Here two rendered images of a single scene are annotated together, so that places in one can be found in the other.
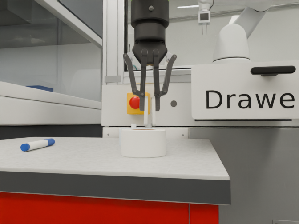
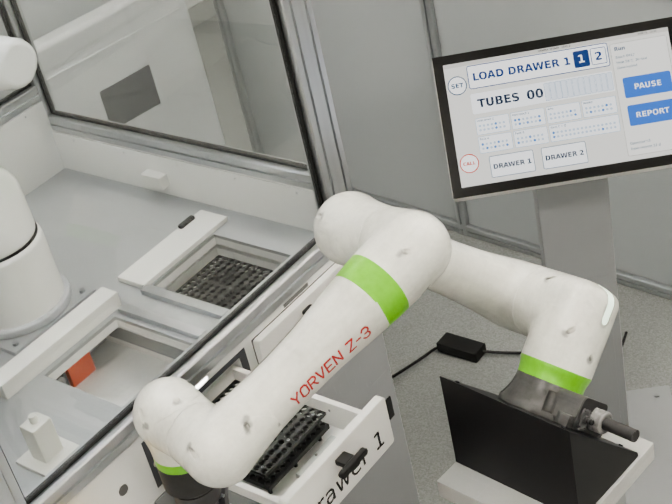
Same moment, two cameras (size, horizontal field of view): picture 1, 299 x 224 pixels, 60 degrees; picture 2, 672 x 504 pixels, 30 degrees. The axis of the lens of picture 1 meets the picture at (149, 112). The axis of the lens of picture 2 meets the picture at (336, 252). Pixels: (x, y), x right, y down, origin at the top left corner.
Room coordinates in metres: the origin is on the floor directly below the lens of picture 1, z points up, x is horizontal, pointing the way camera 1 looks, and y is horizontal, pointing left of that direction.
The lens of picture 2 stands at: (-0.45, 1.08, 2.38)
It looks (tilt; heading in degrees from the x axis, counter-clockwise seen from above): 33 degrees down; 303
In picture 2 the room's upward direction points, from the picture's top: 13 degrees counter-clockwise
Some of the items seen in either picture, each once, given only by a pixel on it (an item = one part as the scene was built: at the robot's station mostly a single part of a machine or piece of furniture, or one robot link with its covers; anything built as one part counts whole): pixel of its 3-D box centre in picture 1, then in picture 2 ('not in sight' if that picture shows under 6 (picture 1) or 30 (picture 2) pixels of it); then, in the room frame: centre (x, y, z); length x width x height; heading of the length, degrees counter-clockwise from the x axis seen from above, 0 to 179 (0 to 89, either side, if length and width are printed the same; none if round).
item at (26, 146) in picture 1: (39, 144); not in sight; (0.52, 0.22, 0.77); 0.14 x 0.02 x 0.02; 2
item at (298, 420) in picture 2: not in sight; (253, 437); (0.70, -0.27, 0.87); 0.22 x 0.18 x 0.06; 169
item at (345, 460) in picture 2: (270, 71); (347, 460); (0.47, -0.22, 0.91); 0.07 x 0.04 x 0.01; 79
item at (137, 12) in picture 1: (149, 16); (186, 467); (0.62, 0.00, 1.07); 0.12 x 0.09 x 0.06; 3
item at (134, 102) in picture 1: (135, 102); not in sight; (0.83, 0.04, 0.88); 0.04 x 0.03 x 0.04; 79
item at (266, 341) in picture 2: not in sight; (305, 320); (0.75, -0.60, 0.87); 0.29 x 0.02 x 0.11; 79
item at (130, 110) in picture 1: (138, 103); not in sight; (0.86, 0.04, 0.88); 0.07 x 0.05 x 0.07; 79
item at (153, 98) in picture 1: (153, 111); not in sight; (0.62, -0.01, 0.84); 0.03 x 0.01 x 0.07; 3
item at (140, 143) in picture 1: (143, 142); not in sight; (0.41, 0.01, 0.78); 0.07 x 0.07 x 0.04
